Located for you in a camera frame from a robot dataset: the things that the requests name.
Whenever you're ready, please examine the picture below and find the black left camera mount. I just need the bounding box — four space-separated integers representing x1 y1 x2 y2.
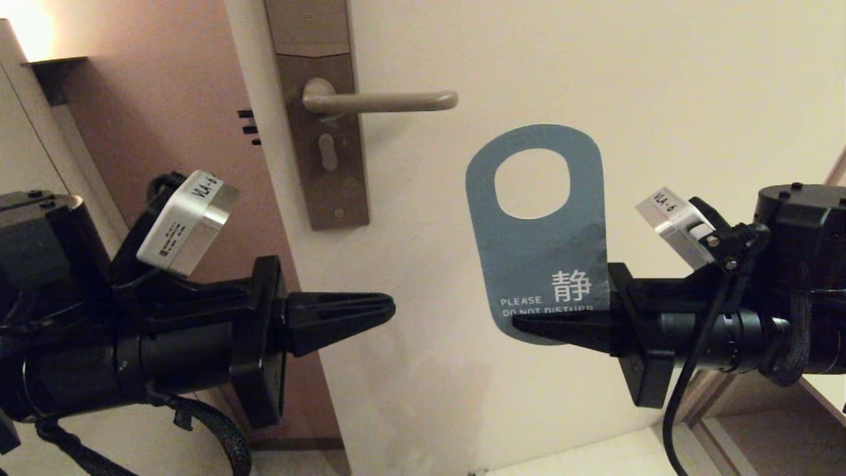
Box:
109 172 255 318

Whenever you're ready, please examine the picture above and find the blue and white door hanger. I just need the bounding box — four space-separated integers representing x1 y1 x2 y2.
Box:
465 124 610 346

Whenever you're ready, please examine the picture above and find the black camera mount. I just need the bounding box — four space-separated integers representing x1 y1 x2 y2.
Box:
109 172 255 318
687 197 771 292

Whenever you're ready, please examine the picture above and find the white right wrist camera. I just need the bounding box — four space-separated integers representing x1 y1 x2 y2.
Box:
636 187 718 270

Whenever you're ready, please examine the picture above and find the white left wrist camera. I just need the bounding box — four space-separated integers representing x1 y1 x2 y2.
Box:
135 170 240 277

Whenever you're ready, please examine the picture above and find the brown door jamb panel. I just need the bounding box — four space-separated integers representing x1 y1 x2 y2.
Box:
40 0 344 452

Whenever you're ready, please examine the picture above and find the brown door lock plate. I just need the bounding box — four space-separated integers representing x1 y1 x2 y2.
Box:
264 0 369 231

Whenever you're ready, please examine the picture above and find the black wall lamp bracket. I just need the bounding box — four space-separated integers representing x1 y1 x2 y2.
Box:
26 57 88 106

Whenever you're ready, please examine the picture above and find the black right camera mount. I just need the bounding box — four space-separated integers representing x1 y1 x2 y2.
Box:
687 197 771 292

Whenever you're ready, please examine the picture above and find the brown metal door handle lever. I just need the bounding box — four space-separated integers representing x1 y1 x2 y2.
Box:
303 77 459 116

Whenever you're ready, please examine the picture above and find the thin black braided cable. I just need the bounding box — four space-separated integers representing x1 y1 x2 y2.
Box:
147 390 253 476

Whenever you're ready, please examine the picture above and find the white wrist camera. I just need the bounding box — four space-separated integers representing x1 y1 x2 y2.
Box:
135 170 240 277
636 187 718 270

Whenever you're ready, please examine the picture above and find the white shelf board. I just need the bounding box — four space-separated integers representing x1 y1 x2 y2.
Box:
796 374 846 430

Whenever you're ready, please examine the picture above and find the thick black braided cable sleeve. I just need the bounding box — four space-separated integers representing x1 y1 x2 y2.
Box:
33 416 136 476
760 284 815 387

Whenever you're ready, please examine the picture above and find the white door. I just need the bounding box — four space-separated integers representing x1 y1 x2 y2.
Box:
225 0 846 476

